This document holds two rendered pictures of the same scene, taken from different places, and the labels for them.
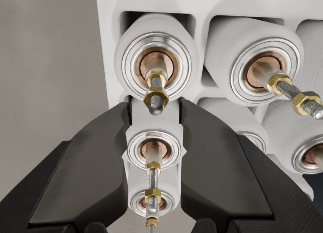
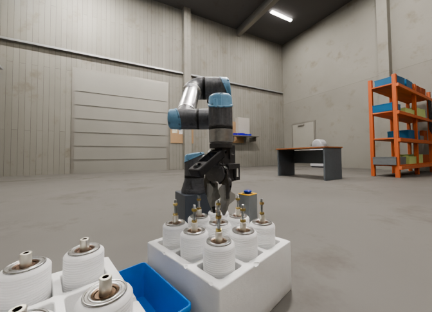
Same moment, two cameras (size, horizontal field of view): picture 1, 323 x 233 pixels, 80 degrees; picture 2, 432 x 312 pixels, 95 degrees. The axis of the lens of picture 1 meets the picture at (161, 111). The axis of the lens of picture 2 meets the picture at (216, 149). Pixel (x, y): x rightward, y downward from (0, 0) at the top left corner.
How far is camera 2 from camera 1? 56 cm
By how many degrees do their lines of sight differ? 69
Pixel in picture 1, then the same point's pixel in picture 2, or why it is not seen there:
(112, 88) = (249, 266)
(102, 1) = (222, 284)
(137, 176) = (263, 233)
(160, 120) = (232, 235)
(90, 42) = not seen: outside the picture
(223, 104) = not seen: hidden behind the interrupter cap
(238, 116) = (210, 231)
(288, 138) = (202, 222)
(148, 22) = (210, 248)
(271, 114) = not seen: hidden behind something
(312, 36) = (173, 244)
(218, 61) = (202, 239)
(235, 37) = (193, 240)
